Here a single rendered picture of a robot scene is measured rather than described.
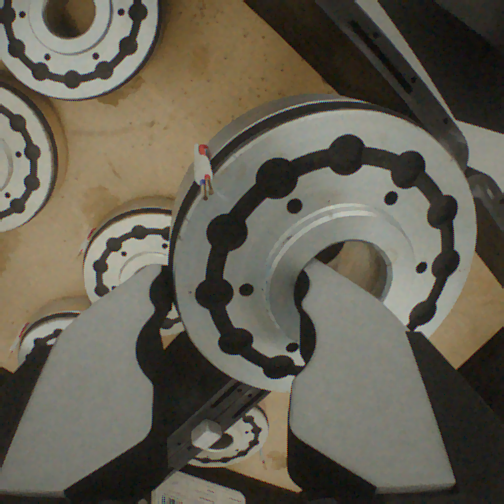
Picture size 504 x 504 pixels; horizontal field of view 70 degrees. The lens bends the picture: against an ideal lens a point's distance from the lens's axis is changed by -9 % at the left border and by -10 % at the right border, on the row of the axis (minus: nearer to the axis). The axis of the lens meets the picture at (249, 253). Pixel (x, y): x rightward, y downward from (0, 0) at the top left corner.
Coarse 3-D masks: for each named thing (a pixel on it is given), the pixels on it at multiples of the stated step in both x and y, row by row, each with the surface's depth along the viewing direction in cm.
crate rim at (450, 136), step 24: (312, 0) 15; (336, 0) 15; (336, 24) 16; (360, 24) 16; (360, 48) 17; (384, 48) 17; (384, 72) 17; (408, 72) 17; (408, 96) 18; (432, 96) 18; (432, 120) 19; (456, 144) 19; (240, 384) 25; (216, 408) 25; (168, 432) 26; (168, 456) 27
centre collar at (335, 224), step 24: (312, 216) 11; (336, 216) 11; (360, 216) 11; (384, 216) 11; (288, 240) 11; (312, 240) 11; (336, 240) 11; (360, 240) 11; (384, 240) 11; (408, 240) 11; (288, 264) 11; (384, 264) 12; (408, 264) 12; (264, 288) 12; (288, 288) 11; (384, 288) 12; (408, 288) 12; (288, 312) 12; (288, 336) 12
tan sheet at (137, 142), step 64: (192, 0) 23; (0, 64) 23; (192, 64) 25; (256, 64) 25; (64, 128) 25; (128, 128) 26; (192, 128) 27; (64, 192) 27; (128, 192) 28; (0, 256) 29; (64, 256) 29; (0, 320) 31
